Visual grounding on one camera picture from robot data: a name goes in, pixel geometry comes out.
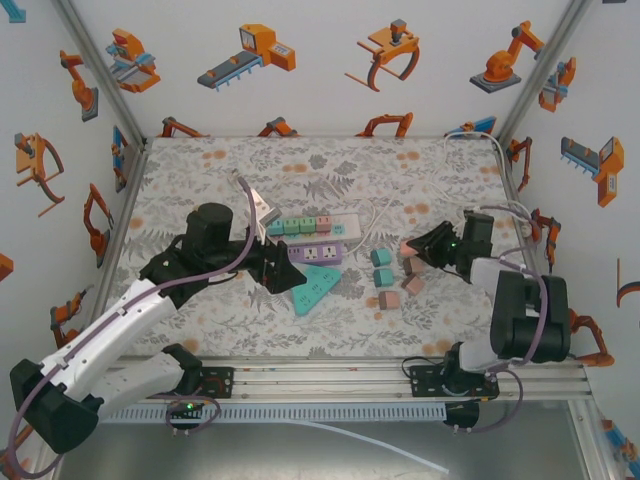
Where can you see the teal triangular power strip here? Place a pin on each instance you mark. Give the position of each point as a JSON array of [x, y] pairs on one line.
[[312, 292]]

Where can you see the teal cube plug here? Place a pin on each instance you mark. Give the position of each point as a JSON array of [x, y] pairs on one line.
[[275, 228], [380, 257], [383, 277]]

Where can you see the aluminium frame leg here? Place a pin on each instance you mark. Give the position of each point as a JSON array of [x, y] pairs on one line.
[[590, 440], [61, 466]]

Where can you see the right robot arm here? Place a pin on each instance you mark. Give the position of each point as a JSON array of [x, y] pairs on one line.
[[525, 325]]

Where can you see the floral table cloth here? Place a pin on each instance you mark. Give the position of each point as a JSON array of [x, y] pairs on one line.
[[225, 325]]

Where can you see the purple power strip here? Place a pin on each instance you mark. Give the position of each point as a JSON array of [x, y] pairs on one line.
[[320, 253]]

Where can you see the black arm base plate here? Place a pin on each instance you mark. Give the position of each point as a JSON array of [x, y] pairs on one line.
[[422, 382], [222, 382]]

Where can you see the controller board with green light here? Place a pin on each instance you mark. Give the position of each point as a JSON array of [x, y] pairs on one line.
[[187, 407]]

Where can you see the pink cube plug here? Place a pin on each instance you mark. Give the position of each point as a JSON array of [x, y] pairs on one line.
[[414, 265], [414, 284], [406, 247], [389, 299], [324, 225]]

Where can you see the aluminium frame post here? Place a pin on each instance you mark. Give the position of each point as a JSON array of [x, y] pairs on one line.
[[103, 75], [541, 75]]

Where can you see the white power strip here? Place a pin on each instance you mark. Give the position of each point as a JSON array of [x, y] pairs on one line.
[[350, 227]]

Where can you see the aluminium side rail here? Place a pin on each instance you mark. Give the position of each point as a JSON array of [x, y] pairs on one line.
[[122, 205], [509, 170]]

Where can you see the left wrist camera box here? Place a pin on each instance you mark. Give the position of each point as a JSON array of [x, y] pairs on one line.
[[264, 207]]

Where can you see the wide aluminium base rail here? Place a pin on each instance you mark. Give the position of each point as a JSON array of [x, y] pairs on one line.
[[320, 380]]

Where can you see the black controller board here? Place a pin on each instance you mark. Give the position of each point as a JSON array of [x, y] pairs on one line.
[[462, 412]]

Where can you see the green cube plug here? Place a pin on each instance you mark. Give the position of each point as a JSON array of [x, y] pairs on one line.
[[291, 226], [307, 225]]

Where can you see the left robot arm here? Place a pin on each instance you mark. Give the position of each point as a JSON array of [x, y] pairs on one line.
[[100, 335]]

